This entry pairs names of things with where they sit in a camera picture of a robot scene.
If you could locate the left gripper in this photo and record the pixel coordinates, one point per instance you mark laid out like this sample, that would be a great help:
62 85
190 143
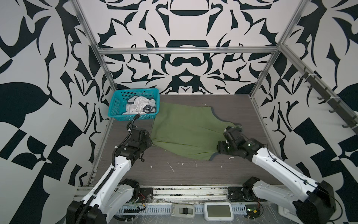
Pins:
148 142

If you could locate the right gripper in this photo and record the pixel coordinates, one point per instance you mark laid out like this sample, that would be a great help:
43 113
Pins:
220 146

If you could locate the green tank top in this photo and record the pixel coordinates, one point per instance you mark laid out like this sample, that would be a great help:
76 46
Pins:
189 131

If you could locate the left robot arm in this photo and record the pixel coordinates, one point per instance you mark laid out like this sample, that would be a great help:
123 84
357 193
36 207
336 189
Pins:
112 191

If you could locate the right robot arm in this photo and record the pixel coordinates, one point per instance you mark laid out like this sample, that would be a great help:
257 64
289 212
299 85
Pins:
310 201

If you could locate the white grey tank top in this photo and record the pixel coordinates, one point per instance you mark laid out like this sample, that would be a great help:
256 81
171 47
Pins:
140 105

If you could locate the teal plastic basket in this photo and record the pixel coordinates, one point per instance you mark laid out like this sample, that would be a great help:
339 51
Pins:
120 99

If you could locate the small green circuit board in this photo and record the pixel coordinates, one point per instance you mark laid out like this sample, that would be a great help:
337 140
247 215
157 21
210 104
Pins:
254 211

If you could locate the white digital display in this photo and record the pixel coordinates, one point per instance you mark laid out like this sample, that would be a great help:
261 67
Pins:
218 211

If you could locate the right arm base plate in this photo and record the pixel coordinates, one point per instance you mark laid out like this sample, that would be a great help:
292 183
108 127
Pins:
237 193

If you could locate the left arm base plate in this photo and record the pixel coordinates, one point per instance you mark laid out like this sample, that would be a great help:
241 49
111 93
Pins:
144 195

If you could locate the grey wall hook rack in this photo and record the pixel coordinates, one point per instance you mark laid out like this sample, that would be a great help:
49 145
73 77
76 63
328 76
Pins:
327 95

